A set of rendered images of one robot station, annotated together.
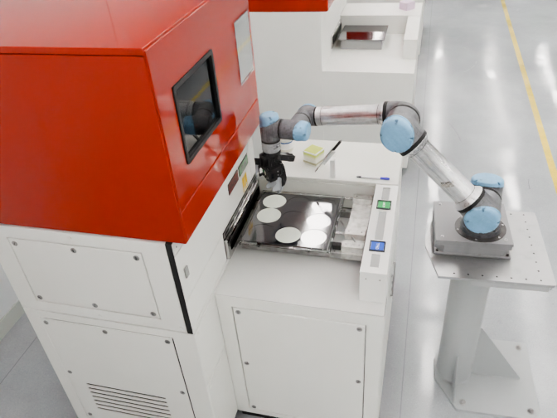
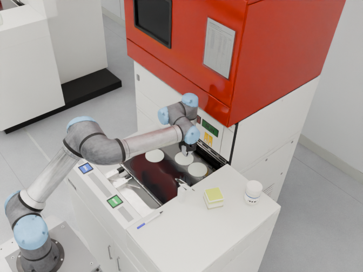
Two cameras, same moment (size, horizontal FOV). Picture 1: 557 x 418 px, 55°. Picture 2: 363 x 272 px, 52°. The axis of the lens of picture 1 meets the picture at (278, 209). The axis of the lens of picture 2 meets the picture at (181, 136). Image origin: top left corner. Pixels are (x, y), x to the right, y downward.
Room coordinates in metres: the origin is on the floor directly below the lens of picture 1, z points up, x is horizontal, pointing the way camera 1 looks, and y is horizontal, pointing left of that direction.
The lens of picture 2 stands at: (2.47, -1.17, 2.32)
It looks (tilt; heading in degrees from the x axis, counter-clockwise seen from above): 42 degrees down; 120
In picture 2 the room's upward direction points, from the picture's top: 3 degrees clockwise
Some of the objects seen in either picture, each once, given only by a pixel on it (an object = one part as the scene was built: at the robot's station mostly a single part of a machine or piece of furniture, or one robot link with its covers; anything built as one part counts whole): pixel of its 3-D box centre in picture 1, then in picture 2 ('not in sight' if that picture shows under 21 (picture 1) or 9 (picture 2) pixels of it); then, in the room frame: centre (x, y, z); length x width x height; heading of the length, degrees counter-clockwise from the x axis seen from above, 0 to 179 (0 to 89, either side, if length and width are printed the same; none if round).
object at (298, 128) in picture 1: (296, 128); (173, 115); (1.80, -0.09, 1.29); 0.11 x 0.11 x 0.08; 66
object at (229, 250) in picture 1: (244, 216); (196, 148); (1.80, 0.15, 0.89); 0.44 x 0.02 x 0.10; 163
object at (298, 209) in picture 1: (293, 218); (168, 167); (1.76, -0.06, 0.90); 0.34 x 0.34 x 0.01; 73
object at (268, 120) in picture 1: (270, 127); (189, 106); (1.82, 0.00, 1.29); 0.09 x 0.08 x 0.11; 66
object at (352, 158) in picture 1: (331, 172); (205, 226); (2.10, -0.26, 0.89); 0.62 x 0.35 x 0.14; 73
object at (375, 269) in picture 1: (380, 238); (101, 194); (1.59, -0.38, 0.89); 0.55 x 0.09 x 0.14; 163
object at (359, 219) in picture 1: (357, 228); (128, 198); (1.69, -0.31, 0.87); 0.36 x 0.08 x 0.03; 163
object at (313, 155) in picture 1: (313, 155); (213, 198); (2.08, -0.18, 1.00); 0.07 x 0.07 x 0.07; 48
